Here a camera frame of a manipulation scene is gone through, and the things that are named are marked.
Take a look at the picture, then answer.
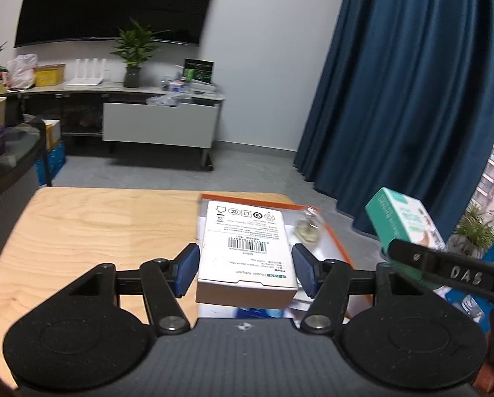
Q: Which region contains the green bandage box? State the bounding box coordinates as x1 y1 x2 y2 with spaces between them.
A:
365 187 446 290

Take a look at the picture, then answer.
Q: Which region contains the outdoor potted plant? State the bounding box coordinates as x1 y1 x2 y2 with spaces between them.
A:
454 202 494 253

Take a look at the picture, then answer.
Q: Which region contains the black glass-top round table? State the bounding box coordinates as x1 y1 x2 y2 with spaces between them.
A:
0 122 47 257

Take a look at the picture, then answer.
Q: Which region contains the orange-edged white cardboard box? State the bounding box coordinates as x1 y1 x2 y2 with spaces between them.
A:
196 193 357 319

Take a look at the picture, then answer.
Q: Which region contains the long low cabinet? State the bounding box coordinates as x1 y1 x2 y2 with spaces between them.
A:
0 85 227 139

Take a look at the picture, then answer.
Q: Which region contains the white plastic bag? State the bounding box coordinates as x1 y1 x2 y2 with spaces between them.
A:
7 54 38 89

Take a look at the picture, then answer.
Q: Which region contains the white router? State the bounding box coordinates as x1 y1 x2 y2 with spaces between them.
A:
67 59 106 86

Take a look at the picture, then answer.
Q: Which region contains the yellow box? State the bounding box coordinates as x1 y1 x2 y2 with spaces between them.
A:
35 64 66 87

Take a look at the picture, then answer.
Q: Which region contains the blue curtain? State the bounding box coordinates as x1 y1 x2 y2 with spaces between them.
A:
293 0 494 253

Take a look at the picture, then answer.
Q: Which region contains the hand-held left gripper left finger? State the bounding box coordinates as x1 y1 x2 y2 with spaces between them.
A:
67 243 201 336

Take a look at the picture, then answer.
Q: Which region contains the black television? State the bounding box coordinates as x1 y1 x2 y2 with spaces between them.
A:
14 0 217 48

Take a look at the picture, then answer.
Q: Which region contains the potted plant in dark pot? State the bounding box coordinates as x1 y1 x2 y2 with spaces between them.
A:
111 17 171 88

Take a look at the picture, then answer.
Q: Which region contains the black and green box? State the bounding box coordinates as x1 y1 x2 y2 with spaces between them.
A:
183 59 215 84

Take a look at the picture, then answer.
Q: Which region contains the white and yellow carton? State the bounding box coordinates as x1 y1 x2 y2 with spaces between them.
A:
42 119 62 152

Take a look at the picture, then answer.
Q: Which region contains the blue crate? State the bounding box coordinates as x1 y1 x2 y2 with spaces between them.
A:
36 143 67 187

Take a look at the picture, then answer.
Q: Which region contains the cluster of small packages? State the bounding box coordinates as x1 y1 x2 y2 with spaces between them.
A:
162 76 219 94

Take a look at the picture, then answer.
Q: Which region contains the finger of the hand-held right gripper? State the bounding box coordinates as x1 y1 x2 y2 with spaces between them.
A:
385 238 494 306

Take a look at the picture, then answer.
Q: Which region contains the white power adapter box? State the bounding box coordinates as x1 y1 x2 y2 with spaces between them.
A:
195 199 299 310

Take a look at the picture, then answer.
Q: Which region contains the clear plastic bag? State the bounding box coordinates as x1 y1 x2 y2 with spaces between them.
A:
147 92 192 107

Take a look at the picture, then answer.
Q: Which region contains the clear liquid bottle white cap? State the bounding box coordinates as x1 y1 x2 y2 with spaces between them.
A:
295 209 324 244

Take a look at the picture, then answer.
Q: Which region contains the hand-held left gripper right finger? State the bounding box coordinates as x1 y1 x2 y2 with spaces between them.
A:
292 243 426 335

